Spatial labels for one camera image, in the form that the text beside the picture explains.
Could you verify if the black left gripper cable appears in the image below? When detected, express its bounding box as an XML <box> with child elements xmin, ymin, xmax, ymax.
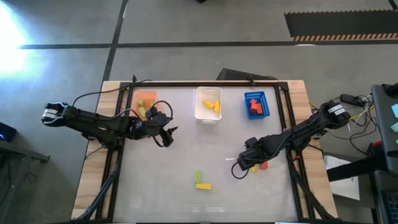
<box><xmin>150</xmin><ymin>100</ymin><xmax>174</xmax><ymax>125</ymax></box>

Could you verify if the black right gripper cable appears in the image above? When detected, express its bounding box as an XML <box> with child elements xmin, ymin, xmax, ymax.
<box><xmin>231</xmin><ymin>161</ymin><xmax>249</xmax><ymax>180</ymax></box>

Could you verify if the black power adapter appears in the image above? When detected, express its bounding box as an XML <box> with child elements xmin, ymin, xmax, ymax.
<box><xmin>340</xmin><ymin>93</ymin><xmax>363</xmax><ymax>106</ymax></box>

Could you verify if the black mat with hazard stripes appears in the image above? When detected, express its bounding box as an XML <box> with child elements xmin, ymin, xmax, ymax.
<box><xmin>284</xmin><ymin>9</ymin><xmax>398</xmax><ymax>42</ymax></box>

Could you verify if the translucent orange plastic bin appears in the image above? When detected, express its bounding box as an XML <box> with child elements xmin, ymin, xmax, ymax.
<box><xmin>130</xmin><ymin>89</ymin><xmax>159</xmax><ymax>121</ymax></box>

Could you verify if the black device with blue light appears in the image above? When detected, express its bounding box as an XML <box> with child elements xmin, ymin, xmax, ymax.
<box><xmin>0</xmin><ymin>121</ymin><xmax>18</xmax><ymax>143</ymax></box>

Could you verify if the white paper sheet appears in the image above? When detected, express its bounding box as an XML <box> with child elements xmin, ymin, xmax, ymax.
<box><xmin>323</xmin><ymin>155</ymin><xmax>361</xmax><ymax>202</ymax></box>

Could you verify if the dark metal stand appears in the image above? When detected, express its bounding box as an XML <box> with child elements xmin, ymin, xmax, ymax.
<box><xmin>0</xmin><ymin>139</ymin><xmax>50</xmax><ymax>224</ymax></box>

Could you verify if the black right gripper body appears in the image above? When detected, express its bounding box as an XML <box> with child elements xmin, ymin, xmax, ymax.
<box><xmin>236</xmin><ymin>137</ymin><xmax>275</xmax><ymax>172</ymax></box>

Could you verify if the white plastic bin with handle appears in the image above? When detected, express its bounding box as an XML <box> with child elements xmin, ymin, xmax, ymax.
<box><xmin>194</xmin><ymin>86</ymin><xmax>223</xmax><ymax>125</ymax></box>

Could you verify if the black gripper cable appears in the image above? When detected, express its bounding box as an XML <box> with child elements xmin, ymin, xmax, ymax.
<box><xmin>231</xmin><ymin>161</ymin><xmax>249</xmax><ymax>180</ymax></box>
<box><xmin>150</xmin><ymin>100</ymin><xmax>174</xmax><ymax>125</ymax></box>

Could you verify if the blue plastic mesh basket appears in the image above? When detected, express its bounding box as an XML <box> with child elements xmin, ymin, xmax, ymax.
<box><xmin>244</xmin><ymin>90</ymin><xmax>271</xmax><ymax>120</ymax></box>

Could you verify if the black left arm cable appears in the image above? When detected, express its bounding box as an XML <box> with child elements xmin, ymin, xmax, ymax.
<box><xmin>71</xmin><ymin>79</ymin><xmax>153</xmax><ymax>108</ymax></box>

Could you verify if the black aluminium table frame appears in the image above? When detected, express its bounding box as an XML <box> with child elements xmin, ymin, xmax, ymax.
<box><xmin>74</xmin><ymin>80</ymin><xmax>341</xmax><ymax>224</ymax></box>

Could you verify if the black keyboard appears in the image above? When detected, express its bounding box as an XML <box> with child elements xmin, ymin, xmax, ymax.
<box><xmin>373</xmin><ymin>169</ymin><xmax>398</xmax><ymax>224</ymax></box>

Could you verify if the yellow cable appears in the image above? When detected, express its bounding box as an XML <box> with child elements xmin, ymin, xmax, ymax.
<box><xmin>348</xmin><ymin>105</ymin><xmax>376</xmax><ymax>122</ymax></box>

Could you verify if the black stand leg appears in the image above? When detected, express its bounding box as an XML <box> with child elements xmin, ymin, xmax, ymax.
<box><xmin>326</xmin><ymin>155</ymin><xmax>389</xmax><ymax>183</ymax></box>

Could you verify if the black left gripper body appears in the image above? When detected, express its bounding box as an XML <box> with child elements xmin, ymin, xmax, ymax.
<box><xmin>138</xmin><ymin>107</ymin><xmax>175</xmax><ymax>149</ymax></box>

